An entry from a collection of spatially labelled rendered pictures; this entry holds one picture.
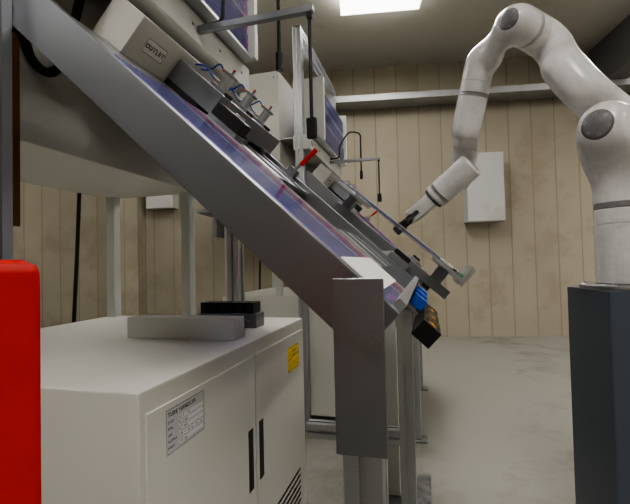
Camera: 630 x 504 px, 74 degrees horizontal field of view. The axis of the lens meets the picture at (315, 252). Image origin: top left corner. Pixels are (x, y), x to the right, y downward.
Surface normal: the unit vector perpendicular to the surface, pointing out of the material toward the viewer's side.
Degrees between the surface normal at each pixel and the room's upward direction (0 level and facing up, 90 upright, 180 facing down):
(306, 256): 90
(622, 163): 121
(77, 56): 90
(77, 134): 90
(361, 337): 90
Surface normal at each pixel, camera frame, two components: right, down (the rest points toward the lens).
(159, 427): 0.96, -0.03
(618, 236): -0.74, 0.00
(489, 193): -0.11, -0.03
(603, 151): -0.62, 0.61
